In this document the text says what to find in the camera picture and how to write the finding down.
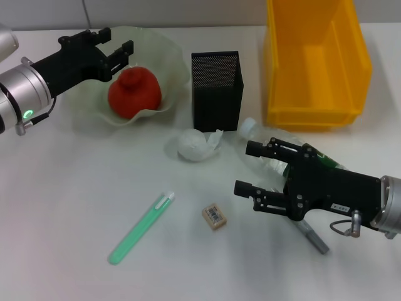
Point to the pale green glass fruit plate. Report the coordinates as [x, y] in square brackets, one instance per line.
[166, 62]

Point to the yellow plastic bin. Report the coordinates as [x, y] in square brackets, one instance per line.
[313, 78]

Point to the white paper ball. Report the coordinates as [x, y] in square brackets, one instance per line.
[192, 145]

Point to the mint green pen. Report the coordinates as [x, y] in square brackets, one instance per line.
[138, 225]

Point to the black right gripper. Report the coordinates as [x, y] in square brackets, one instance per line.
[338, 191]

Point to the clear water bottle green label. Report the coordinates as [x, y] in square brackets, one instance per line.
[249, 127]

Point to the black mesh pen holder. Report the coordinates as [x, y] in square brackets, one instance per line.
[216, 100]

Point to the grey pen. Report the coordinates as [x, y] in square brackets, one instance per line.
[313, 238]

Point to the red-orange fruit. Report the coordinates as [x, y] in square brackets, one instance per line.
[134, 94]

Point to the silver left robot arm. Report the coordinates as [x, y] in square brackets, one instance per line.
[18, 91]

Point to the beige eraser with barcode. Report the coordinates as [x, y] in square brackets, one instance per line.
[214, 217]

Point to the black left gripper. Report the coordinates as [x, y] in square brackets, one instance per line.
[72, 64]

